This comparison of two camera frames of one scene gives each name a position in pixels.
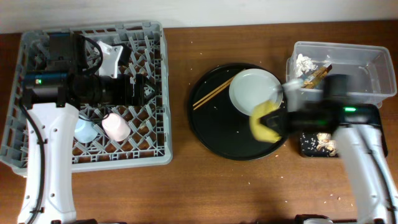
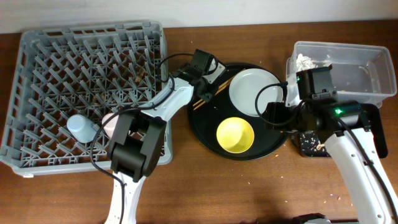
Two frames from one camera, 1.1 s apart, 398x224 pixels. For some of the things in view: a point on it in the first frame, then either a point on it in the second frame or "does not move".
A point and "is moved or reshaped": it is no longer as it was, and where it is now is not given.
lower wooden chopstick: [212, 96] does not move
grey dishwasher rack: [117, 74] does not move
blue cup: [85, 130] does not move
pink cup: [115, 126] does not move
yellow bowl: [261, 132] to [235, 135]
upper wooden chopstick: [213, 91] does not move
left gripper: [124, 98] to [208, 92]
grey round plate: [249, 86] does not move
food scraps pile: [326, 144] is moved or reshaped
